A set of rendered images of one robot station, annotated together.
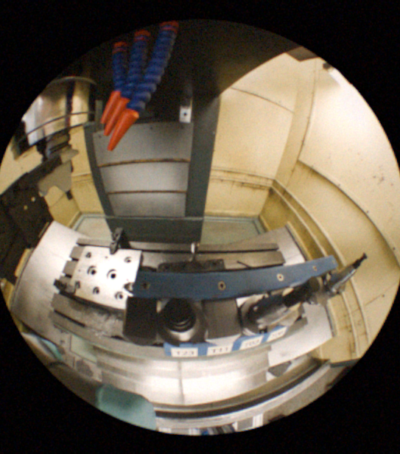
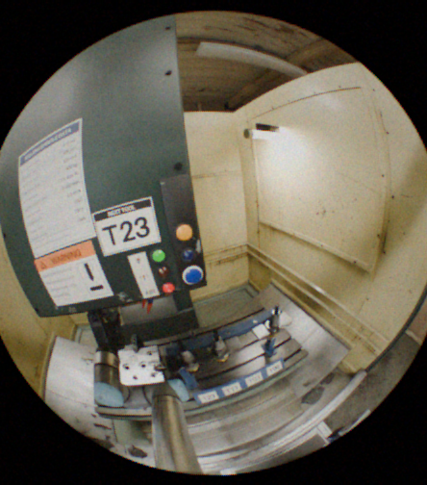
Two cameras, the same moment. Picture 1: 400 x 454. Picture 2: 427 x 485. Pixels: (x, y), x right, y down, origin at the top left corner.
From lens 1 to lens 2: 0.44 m
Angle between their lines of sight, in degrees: 22
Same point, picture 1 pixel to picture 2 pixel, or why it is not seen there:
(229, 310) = (205, 350)
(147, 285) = (171, 350)
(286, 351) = (307, 380)
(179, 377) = (218, 425)
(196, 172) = not seen: hidden behind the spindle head
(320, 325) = (332, 347)
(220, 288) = (199, 344)
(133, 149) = not seen: hidden behind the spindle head
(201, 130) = not seen: hidden behind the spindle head
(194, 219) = (186, 311)
